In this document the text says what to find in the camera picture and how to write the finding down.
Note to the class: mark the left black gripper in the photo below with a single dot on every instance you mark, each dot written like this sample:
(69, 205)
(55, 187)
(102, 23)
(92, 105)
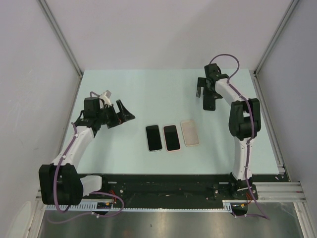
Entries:
(119, 118)

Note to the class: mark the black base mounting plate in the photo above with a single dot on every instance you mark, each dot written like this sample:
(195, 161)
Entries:
(124, 178)

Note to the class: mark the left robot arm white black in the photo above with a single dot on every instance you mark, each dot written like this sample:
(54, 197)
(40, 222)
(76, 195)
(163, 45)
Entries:
(60, 183)

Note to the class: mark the clear magsafe phone case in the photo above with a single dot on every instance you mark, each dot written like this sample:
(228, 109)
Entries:
(148, 138)

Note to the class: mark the beige magsafe phone case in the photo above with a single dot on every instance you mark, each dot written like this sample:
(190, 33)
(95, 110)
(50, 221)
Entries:
(190, 133)

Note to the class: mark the pink phone case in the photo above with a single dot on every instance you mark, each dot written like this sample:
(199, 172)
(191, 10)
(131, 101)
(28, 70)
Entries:
(179, 138)

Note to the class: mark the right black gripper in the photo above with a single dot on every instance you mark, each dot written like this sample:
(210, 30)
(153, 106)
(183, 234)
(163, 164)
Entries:
(202, 83)

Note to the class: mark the right aluminium corner post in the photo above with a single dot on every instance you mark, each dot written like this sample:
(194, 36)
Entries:
(276, 35)

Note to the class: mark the left aluminium corner post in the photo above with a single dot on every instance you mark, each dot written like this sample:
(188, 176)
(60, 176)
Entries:
(49, 15)

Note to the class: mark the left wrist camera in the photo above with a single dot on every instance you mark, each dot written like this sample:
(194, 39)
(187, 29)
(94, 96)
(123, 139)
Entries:
(106, 95)

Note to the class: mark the aluminium corner post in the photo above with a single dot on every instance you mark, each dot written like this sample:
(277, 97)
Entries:
(276, 35)
(49, 15)

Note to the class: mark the white slotted cable duct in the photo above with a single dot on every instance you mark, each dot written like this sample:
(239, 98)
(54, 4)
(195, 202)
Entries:
(204, 206)

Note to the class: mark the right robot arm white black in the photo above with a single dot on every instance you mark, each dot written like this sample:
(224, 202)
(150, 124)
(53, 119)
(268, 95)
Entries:
(244, 124)

